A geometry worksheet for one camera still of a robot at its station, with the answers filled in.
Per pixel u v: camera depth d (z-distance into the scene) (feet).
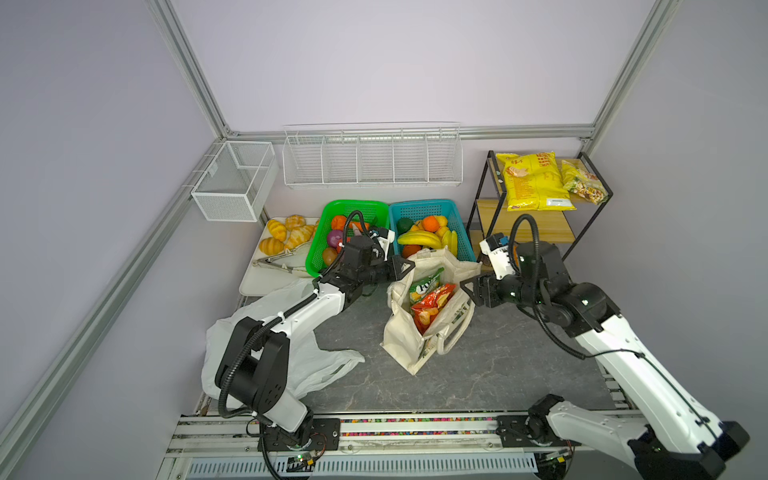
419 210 3.79
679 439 1.22
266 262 3.49
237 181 3.37
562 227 3.19
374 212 3.85
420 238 3.28
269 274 3.42
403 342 2.49
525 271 1.73
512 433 2.41
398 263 2.42
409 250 3.42
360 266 2.21
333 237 3.56
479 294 1.98
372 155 3.52
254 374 1.44
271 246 3.57
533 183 2.57
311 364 2.63
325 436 2.42
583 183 2.47
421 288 2.78
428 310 2.63
